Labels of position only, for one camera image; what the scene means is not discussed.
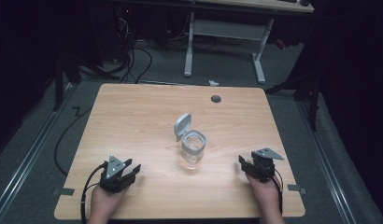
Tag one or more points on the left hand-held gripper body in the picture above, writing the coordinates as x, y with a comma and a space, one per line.
113, 174

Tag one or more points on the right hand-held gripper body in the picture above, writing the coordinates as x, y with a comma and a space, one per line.
265, 166

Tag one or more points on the person's left hand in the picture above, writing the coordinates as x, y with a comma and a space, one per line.
105, 200

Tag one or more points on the grey tape piece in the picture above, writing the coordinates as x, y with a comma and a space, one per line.
296, 188
64, 191

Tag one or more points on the clear glass jar grey lid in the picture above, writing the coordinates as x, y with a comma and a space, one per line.
191, 144

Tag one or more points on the white paper scrap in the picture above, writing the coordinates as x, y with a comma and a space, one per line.
213, 83

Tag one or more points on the black metal stand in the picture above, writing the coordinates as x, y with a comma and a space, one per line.
306, 87
63, 77

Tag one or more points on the white-legged desk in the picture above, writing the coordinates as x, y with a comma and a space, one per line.
225, 31

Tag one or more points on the metal floor rail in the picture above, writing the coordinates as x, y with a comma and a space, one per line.
326, 168
24, 161

